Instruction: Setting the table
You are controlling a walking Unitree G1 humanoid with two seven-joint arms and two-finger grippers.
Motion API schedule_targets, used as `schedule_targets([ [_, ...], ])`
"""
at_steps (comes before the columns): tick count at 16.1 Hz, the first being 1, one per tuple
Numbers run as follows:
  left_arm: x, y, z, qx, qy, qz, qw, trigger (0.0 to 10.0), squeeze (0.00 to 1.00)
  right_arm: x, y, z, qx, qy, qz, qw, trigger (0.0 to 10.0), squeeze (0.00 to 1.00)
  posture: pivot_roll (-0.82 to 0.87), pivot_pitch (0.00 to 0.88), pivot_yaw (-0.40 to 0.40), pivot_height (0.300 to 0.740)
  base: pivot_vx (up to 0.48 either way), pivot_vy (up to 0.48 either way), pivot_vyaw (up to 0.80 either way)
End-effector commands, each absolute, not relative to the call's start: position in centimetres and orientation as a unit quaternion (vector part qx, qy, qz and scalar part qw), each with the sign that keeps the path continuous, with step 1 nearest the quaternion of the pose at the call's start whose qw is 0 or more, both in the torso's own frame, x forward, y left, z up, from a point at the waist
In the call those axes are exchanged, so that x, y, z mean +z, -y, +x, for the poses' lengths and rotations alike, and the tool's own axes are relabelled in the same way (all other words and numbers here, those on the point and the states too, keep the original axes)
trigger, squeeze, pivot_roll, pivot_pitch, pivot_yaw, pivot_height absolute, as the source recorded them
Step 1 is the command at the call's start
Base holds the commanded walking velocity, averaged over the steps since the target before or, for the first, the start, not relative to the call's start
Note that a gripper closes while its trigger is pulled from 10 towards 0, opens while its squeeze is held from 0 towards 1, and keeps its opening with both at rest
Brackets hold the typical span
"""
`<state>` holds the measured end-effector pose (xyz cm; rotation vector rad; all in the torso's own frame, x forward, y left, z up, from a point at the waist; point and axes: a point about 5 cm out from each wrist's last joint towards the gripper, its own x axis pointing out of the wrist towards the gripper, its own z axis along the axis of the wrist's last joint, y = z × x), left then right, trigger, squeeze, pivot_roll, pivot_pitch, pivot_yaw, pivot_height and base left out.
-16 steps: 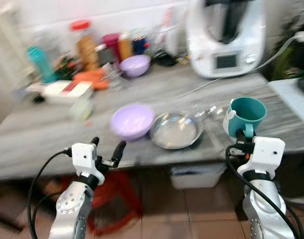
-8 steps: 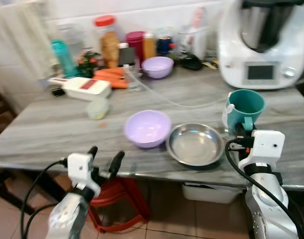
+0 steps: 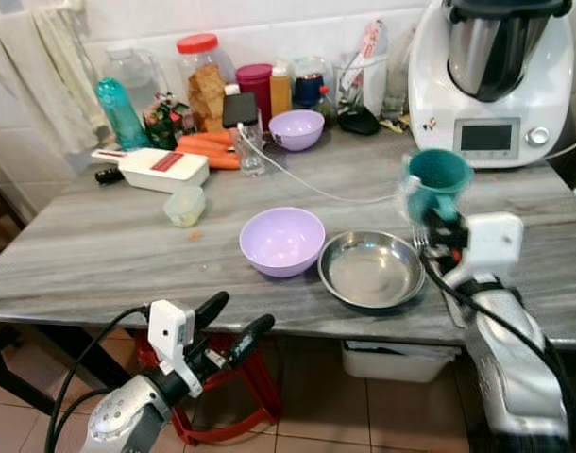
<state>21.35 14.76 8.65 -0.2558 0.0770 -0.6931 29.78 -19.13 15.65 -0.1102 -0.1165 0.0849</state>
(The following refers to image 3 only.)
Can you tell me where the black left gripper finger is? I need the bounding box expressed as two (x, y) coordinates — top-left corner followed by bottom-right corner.
(193, 291), (231, 332)
(228, 314), (277, 369)

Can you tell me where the teal ceramic mug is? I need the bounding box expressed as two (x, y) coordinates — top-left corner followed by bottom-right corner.
(404, 148), (474, 224)

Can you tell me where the red plastic stool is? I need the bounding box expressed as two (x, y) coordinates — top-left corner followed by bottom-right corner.
(131, 326), (285, 446)

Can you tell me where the stainless steel bowl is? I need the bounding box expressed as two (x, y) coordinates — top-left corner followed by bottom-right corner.
(316, 229), (428, 310)

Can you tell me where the large lilac plastic bowl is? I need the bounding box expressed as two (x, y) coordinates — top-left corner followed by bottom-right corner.
(238, 207), (327, 278)

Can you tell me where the small clear plastic container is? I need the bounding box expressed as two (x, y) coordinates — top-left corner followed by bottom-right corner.
(163, 185), (207, 229)

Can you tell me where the white plastic box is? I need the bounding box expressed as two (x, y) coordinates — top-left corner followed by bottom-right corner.
(340, 339), (460, 384)

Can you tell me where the flat black object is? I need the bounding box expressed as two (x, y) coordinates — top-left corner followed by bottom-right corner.
(336, 106), (382, 137)

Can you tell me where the white kitchen cooking machine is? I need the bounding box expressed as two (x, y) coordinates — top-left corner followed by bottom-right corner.
(407, 0), (576, 172)

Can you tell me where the clear glass jar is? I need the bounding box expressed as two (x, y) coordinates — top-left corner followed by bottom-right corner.
(381, 26), (417, 121)

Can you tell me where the white slicer with red blade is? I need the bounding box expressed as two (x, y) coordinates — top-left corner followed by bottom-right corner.
(90, 146), (212, 194)

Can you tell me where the orange carrot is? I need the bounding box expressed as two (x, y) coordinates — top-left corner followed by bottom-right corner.
(178, 130), (238, 153)
(175, 148), (243, 172)

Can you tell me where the clear drinking glass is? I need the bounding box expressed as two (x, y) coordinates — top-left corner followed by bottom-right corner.
(235, 123), (268, 178)

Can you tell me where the small red-capped bottle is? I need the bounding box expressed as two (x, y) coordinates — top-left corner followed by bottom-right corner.
(315, 85), (335, 126)

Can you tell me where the clear bag with red stripe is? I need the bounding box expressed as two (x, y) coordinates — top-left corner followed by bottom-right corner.
(336, 18), (392, 117)

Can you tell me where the small lilac plastic bowl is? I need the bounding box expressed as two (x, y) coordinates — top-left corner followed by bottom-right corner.
(267, 109), (326, 153)

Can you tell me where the glass jar with blue contents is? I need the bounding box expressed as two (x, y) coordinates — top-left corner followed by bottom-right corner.
(292, 56), (332, 112)

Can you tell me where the black smartphone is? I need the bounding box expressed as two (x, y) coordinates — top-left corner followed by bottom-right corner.
(221, 91), (262, 131)

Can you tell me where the yellow bottle with white cap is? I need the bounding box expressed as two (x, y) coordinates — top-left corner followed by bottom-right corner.
(269, 60), (295, 118)

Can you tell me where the teal plastic bottle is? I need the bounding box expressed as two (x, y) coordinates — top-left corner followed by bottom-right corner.
(93, 76), (150, 153)

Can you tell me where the red-lidded clear jar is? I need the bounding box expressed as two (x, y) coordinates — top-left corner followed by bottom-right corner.
(175, 32), (238, 134)

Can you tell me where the magenta canister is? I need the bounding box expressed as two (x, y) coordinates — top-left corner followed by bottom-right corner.
(234, 62), (275, 125)

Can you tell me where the clear plastic jug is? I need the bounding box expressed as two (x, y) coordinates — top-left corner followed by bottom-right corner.
(103, 45), (172, 121)

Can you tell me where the beige hanging towel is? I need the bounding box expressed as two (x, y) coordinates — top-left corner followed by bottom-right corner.
(0, 8), (111, 159)

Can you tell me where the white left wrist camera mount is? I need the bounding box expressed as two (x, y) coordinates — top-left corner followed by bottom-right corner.
(145, 299), (197, 375)

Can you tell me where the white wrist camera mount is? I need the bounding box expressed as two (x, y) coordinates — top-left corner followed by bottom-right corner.
(145, 299), (197, 375)
(460, 212), (525, 286)

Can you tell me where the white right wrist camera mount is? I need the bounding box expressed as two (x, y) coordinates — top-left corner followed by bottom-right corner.
(460, 212), (525, 286)

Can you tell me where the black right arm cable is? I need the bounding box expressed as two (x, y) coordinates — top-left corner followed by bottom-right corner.
(417, 245), (576, 445)

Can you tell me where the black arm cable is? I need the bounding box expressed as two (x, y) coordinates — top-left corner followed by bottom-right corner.
(417, 245), (576, 445)
(43, 304), (150, 453)

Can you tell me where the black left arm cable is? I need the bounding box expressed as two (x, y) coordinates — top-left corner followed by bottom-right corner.
(43, 304), (150, 453)

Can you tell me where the white charging cable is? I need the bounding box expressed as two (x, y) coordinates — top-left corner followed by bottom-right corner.
(236, 126), (409, 207)

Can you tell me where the white machine power cable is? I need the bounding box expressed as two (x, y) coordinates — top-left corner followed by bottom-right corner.
(541, 132), (576, 163)

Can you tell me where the small black handle piece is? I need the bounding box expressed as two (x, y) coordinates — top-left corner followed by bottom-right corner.
(93, 166), (125, 186)

